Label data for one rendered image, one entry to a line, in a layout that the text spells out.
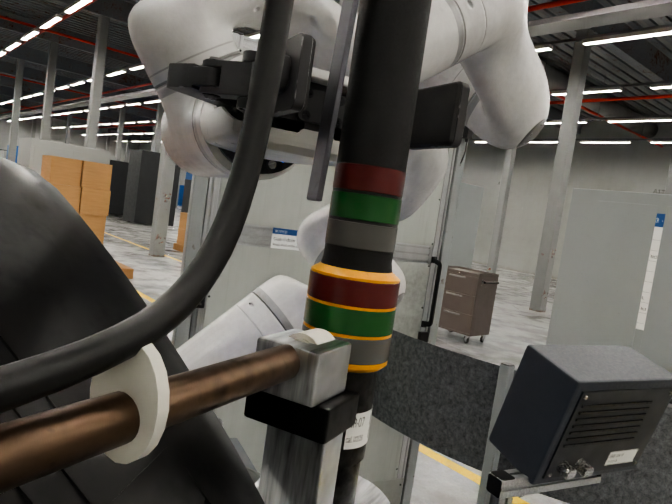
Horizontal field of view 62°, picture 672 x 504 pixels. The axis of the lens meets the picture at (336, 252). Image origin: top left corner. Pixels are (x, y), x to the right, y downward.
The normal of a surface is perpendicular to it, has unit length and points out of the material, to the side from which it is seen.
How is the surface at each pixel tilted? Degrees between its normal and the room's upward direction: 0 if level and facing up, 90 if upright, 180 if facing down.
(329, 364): 90
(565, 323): 90
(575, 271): 90
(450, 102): 91
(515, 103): 109
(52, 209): 35
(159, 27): 102
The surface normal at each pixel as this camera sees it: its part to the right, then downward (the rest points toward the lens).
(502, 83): 0.23, 0.51
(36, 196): 0.69, -0.72
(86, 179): 0.64, 0.15
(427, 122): -0.87, -0.09
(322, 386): 0.88, 0.16
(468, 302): -0.72, -0.05
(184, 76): -0.45, 0.00
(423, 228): 0.47, 0.13
